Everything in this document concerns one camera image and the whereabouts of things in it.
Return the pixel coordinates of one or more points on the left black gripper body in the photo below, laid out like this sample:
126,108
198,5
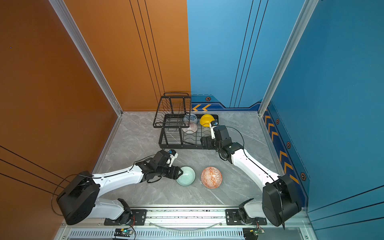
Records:
172,172

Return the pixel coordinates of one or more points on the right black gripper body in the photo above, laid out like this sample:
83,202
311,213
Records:
211,143

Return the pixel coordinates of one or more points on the light green bowl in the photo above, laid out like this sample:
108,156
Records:
188,176

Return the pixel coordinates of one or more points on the pink striped bowl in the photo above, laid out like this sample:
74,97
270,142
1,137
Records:
191,129

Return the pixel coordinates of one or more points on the yellow bowl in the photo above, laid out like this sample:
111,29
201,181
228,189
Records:
206,120

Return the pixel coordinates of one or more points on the blue white floral bowl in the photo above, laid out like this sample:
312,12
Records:
190,118

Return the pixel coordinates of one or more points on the orange patterned bowl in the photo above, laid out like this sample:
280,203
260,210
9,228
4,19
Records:
211,177

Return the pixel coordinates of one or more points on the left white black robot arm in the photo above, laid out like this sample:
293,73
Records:
82,198

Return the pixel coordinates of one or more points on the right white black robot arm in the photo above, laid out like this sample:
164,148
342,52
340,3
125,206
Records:
280,199

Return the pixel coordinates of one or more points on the left green circuit board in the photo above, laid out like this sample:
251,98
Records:
124,234

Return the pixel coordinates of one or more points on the green circuit board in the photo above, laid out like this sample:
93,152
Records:
252,233
124,234

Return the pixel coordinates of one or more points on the right green circuit board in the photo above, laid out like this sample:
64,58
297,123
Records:
252,233

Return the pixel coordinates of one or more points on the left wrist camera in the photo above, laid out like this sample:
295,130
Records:
173,156

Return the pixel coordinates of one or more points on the black wire dish rack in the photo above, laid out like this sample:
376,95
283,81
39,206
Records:
169,119

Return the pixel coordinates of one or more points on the aluminium front rail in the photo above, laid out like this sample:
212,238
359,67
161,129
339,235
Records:
188,223

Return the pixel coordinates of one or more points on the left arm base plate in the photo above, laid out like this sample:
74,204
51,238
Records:
136,217

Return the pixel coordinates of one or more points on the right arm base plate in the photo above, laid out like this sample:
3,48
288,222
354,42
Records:
234,216

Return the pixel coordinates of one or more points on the right aluminium corner post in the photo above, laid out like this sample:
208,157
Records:
301,23

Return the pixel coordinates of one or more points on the aluminium corner post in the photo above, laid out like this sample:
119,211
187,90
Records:
76,36
301,23

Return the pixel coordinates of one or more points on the left aluminium corner post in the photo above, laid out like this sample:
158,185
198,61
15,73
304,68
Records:
76,36

